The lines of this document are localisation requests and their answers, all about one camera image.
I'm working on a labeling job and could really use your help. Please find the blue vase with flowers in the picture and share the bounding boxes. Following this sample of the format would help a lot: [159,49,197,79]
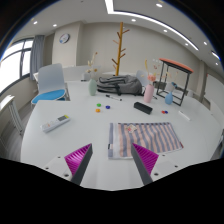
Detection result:
[164,71,179,106]

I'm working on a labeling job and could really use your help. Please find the wooden coat stand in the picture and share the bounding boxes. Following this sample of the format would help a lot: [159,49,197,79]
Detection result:
[111,21,131,77]

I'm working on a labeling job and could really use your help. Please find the green vase with dried flowers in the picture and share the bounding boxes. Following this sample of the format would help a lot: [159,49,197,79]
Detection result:
[86,51,102,97]

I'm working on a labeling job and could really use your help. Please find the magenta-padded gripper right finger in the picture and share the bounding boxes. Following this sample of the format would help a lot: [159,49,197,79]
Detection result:
[130,143,183,186]

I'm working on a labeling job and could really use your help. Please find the wall whiteboard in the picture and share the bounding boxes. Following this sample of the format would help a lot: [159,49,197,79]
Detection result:
[203,73,224,108]

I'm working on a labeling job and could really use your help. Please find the grey backpack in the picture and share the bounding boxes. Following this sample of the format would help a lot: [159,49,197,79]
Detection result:
[96,74,144,97]

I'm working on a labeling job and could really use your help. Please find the pink vase with flowers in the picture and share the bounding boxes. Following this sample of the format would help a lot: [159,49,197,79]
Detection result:
[143,59,158,104]

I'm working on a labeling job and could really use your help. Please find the white slatted chair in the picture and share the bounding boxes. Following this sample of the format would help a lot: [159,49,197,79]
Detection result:
[0,94,26,161]

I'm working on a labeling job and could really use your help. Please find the round ceiling spotlights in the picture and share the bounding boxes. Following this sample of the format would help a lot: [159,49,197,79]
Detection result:
[31,1,221,61]

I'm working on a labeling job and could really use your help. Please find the white bar-shaped eraser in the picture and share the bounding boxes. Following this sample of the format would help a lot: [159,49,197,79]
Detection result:
[177,110,192,122]

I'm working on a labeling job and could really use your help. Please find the long ceiling light strip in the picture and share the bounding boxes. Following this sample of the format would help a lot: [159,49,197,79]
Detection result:
[104,0,200,52]

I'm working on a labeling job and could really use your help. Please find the white background table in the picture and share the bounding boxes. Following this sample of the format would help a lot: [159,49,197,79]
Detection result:
[33,64,101,82]

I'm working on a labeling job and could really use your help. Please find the round wall clock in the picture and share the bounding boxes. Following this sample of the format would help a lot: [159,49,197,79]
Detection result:
[59,32,71,45]

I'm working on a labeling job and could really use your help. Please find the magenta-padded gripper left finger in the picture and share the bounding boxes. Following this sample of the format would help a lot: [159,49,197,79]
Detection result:
[42,143,94,186]

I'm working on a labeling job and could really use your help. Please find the black rectangular case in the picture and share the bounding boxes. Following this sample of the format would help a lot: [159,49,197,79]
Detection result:
[133,101,154,115]

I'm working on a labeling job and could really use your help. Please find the grey curtain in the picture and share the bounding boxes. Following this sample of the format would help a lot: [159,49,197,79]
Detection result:
[29,34,46,81]

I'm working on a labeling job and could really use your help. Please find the striped pink grey towel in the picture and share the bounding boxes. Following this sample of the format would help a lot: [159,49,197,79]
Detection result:
[107,121,185,160]

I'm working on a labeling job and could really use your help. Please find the window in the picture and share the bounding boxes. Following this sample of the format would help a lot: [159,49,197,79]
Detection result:
[0,38,34,94]

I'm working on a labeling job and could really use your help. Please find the black frame orange-topped stool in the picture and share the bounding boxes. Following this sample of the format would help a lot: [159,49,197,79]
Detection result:
[155,57,195,107]

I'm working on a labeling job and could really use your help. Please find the white remote control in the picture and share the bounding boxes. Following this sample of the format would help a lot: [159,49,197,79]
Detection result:
[40,114,71,134]

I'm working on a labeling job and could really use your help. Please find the black marker pen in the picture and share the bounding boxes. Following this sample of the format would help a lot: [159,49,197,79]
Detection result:
[105,94,123,102]

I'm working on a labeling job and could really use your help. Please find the white chair with blue seat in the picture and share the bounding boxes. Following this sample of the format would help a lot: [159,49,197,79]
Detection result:
[31,63,70,108]

